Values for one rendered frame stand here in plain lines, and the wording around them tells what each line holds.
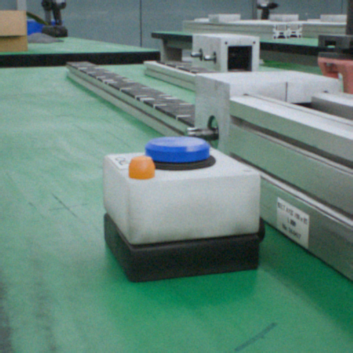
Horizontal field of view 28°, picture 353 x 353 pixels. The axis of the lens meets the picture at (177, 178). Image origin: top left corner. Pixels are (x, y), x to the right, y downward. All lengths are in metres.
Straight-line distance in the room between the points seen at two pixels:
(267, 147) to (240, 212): 0.10
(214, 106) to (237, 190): 0.21
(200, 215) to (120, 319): 0.08
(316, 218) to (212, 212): 0.07
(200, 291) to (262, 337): 0.06
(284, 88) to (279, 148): 0.11
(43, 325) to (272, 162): 0.21
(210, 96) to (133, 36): 11.50
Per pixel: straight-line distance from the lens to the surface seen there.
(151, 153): 0.42
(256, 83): 0.57
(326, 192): 0.43
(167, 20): 12.30
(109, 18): 11.98
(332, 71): 0.83
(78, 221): 0.52
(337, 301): 0.39
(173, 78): 1.50
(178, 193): 0.39
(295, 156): 0.46
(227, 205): 0.40
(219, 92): 0.59
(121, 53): 2.72
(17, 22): 2.73
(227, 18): 4.41
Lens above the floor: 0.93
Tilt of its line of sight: 13 degrees down
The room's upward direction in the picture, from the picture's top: straight up
